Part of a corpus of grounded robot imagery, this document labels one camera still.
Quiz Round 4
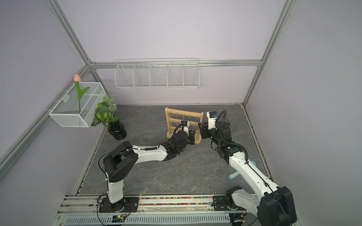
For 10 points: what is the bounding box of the white wire wall shelf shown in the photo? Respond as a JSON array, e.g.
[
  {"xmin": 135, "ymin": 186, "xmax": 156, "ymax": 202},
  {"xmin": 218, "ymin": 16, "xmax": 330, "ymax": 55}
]
[{"xmin": 114, "ymin": 58, "xmax": 200, "ymax": 89}]

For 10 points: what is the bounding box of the white slotted cable duct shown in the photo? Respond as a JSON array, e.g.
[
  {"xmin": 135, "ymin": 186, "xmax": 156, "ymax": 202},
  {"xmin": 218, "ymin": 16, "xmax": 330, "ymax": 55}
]
[{"xmin": 63, "ymin": 213, "xmax": 231, "ymax": 226}]

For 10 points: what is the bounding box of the pink artificial tulip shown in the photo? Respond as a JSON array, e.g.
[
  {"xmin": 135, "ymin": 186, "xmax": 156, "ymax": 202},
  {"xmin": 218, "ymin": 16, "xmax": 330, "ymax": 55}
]
[{"xmin": 74, "ymin": 74, "xmax": 90, "ymax": 113}]

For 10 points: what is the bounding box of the wooden jewelry display stand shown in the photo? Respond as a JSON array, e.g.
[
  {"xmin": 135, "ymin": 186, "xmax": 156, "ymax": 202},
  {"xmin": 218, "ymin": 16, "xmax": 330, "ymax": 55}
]
[{"xmin": 165, "ymin": 107, "xmax": 204, "ymax": 144}]

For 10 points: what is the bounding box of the black ribbed vase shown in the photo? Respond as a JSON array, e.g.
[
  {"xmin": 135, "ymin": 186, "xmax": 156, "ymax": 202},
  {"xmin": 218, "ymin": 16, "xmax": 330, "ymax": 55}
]
[{"xmin": 107, "ymin": 120, "xmax": 127, "ymax": 140}]

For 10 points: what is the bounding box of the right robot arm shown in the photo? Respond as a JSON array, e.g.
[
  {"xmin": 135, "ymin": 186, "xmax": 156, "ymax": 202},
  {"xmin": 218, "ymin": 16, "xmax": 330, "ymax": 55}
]
[{"xmin": 199, "ymin": 121, "xmax": 297, "ymax": 226}]

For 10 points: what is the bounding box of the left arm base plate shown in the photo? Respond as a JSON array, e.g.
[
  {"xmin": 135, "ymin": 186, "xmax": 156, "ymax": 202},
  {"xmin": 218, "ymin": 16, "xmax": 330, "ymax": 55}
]
[{"xmin": 99, "ymin": 197, "xmax": 140, "ymax": 213}]

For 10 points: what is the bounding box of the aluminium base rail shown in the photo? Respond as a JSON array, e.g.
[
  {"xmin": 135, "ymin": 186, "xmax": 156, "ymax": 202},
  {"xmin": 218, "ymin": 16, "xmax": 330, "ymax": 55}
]
[{"xmin": 56, "ymin": 193, "xmax": 295, "ymax": 217}]

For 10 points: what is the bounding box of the white mesh wall basket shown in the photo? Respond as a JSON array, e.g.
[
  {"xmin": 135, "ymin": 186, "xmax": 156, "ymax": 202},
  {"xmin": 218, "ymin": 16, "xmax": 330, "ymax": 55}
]
[{"xmin": 49, "ymin": 82, "xmax": 106, "ymax": 128}]

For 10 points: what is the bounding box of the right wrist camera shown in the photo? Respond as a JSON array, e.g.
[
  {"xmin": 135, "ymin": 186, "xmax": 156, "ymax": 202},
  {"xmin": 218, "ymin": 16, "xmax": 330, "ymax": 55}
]
[{"xmin": 206, "ymin": 111, "xmax": 218, "ymax": 130}]

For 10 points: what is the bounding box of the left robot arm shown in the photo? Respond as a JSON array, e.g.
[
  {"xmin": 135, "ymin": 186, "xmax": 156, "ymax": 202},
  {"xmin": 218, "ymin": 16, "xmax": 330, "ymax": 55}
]
[{"xmin": 102, "ymin": 130, "xmax": 196, "ymax": 204}]

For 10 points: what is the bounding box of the teal small brush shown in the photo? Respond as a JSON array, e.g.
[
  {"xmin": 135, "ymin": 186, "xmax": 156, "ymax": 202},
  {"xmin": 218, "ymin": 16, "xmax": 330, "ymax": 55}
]
[{"xmin": 228, "ymin": 161, "xmax": 256, "ymax": 180}]

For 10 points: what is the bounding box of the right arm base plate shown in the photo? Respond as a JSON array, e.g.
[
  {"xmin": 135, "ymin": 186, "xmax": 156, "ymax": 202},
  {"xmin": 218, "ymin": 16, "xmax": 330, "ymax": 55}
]
[{"xmin": 211, "ymin": 195, "xmax": 246, "ymax": 211}]

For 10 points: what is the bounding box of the green artificial potted plant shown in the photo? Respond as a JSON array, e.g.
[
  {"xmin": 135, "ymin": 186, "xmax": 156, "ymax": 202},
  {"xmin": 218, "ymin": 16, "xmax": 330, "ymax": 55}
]
[{"xmin": 91, "ymin": 95, "xmax": 118, "ymax": 128}]

